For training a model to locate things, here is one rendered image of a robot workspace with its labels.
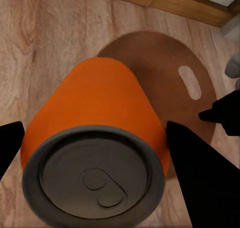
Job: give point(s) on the door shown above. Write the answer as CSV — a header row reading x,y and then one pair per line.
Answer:
x,y
216,13

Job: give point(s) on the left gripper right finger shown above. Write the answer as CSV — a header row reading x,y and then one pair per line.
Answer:
x,y
210,183

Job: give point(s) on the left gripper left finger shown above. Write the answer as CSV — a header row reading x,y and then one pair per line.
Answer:
x,y
11,137

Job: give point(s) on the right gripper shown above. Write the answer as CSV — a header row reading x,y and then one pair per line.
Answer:
x,y
225,111

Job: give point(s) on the can of soda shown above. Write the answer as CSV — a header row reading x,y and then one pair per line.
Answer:
x,y
96,154

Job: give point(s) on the trash can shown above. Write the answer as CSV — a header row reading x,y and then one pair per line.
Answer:
x,y
155,57

